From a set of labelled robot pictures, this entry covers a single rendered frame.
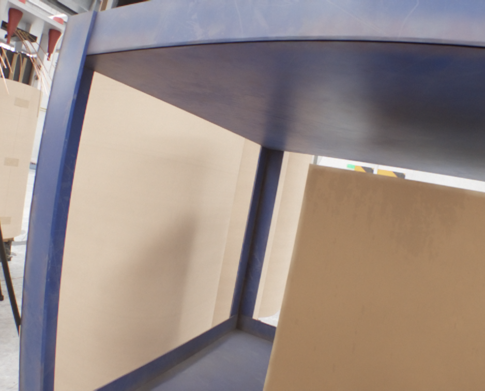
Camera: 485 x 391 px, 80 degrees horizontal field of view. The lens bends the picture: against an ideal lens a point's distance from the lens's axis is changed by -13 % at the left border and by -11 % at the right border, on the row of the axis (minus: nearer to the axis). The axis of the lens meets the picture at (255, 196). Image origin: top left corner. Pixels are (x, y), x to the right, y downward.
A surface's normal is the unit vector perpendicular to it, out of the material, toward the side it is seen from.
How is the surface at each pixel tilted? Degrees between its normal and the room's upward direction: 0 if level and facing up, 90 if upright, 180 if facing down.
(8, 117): 90
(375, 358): 90
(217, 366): 0
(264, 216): 90
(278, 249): 90
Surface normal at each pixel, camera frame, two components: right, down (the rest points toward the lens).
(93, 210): -0.35, -0.04
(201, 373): 0.18, -0.98
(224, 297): 0.36, 0.10
